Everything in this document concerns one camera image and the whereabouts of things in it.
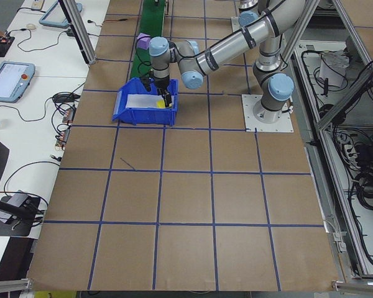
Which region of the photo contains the green conveyor belt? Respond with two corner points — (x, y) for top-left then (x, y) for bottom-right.
(129, 0), (170, 81)

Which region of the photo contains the white desk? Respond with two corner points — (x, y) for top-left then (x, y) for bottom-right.
(0, 0), (111, 80)
(0, 74), (88, 280)

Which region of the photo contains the black electronics mat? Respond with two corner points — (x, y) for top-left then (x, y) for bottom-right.
(0, 34), (16, 58)

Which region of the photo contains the white crumpled bag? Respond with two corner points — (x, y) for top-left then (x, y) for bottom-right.
(319, 49), (349, 89)

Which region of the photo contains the black white socket strip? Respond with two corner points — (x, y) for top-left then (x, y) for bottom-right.
(341, 136), (363, 163)

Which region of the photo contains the blue grey teach pendant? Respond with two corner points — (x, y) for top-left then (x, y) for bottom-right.
(0, 60), (37, 104)
(38, 0), (83, 29)

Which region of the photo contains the aluminium frame post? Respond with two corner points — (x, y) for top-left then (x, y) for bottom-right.
(58, 0), (96, 65)
(279, 0), (320, 70)

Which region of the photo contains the aluminium corner bar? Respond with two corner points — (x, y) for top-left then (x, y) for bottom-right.
(0, 278), (34, 294)
(331, 279), (373, 294)

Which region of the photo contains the white foam sheet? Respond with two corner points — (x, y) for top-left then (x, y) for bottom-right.
(126, 94), (162, 109)

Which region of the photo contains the purple foam block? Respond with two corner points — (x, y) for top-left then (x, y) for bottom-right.
(136, 32), (152, 51)

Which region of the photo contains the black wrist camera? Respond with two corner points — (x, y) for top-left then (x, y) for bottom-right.
(139, 76), (154, 93)

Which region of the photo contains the V-shaped metal bar frame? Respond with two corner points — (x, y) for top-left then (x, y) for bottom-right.
(275, 0), (373, 294)

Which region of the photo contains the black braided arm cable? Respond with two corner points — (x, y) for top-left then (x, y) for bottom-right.
(132, 46), (153, 80)

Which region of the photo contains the black camera stand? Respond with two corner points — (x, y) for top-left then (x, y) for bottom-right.
(0, 195), (47, 238)

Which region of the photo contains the grey adapter box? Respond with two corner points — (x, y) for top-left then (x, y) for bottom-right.
(1, 191), (41, 218)

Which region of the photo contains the black cable bundle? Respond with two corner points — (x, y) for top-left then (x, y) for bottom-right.
(349, 167), (373, 214)
(316, 102), (341, 124)

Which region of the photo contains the blue plastic bin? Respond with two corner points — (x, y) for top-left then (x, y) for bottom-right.
(111, 78), (178, 127)

